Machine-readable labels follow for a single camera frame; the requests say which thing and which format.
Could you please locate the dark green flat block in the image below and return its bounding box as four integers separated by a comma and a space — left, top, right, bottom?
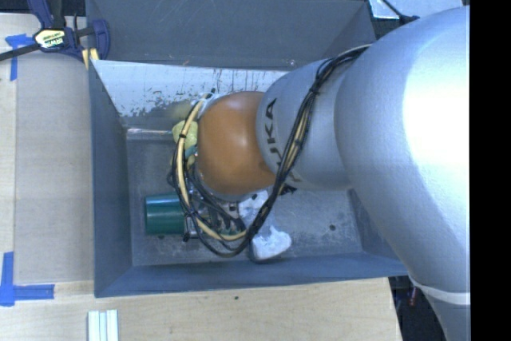
144, 192, 189, 236

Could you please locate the white lumpy object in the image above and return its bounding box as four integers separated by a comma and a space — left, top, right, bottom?
238, 189, 293, 263

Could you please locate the pale wood flat board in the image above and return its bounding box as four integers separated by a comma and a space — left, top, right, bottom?
14, 51, 96, 285

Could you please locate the grey metal bin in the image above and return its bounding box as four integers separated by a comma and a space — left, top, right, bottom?
83, 0, 409, 299

